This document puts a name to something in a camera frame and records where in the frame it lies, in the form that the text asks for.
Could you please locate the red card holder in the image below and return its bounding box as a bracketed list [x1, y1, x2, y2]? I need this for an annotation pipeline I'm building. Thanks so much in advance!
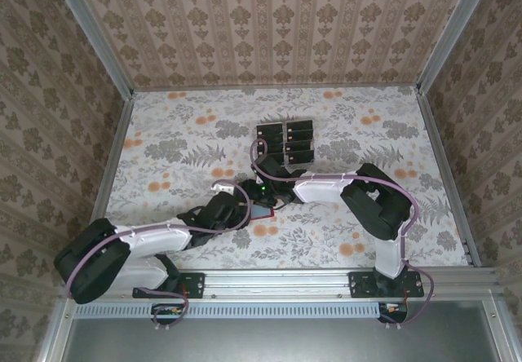
[244, 201, 275, 223]

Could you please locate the black battery tray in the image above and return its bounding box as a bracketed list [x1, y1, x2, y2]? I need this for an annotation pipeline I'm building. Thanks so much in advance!
[255, 117, 317, 170]

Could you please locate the floral patterned table cover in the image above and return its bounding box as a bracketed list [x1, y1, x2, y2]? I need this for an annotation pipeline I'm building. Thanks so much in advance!
[87, 86, 470, 270]

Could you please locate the black connector board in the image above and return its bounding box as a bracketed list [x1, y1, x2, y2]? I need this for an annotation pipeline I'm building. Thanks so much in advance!
[378, 301, 409, 324]
[150, 302, 189, 325]

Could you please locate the grey metal panel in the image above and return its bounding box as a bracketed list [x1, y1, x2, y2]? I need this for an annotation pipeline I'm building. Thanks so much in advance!
[64, 316, 497, 362]

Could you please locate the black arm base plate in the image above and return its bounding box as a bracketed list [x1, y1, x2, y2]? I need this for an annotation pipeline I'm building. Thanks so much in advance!
[349, 271, 425, 299]
[132, 271, 206, 299]

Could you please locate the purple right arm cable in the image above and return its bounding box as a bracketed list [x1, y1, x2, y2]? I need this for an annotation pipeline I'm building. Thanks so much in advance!
[249, 139, 434, 331]

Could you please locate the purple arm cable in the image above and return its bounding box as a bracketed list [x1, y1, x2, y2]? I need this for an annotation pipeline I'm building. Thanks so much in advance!
[249, 139, 434, 331]
[64, 179, 252, 333]

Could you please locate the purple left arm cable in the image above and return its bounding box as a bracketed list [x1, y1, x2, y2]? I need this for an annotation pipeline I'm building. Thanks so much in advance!
[64, 179, 252, 333]

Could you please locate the wide aluminium mounting rail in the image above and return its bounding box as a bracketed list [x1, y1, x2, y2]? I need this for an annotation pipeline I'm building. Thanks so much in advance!
[60, 267, 502, 300]

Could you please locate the aluminium table edge rail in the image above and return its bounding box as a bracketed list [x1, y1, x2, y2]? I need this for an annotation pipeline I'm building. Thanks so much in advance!
[132, 86, 420, 93]
[415, 88, 483, 268]
[97, 90, 135, 223]

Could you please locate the grey slotted cable duct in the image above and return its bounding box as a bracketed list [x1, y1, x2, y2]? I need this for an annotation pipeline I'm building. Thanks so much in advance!
[75, 301, 383, 320]

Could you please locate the aluminium panel frame bar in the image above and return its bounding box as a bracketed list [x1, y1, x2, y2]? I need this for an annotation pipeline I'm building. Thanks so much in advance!
[37, 298, 73, 362]
[482, 298, 515, 362]

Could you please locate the aluminium corner post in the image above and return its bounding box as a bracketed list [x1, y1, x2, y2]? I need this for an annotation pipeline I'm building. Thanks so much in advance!
[46, 0, 135, 100]
[415, 0, 498, 94]

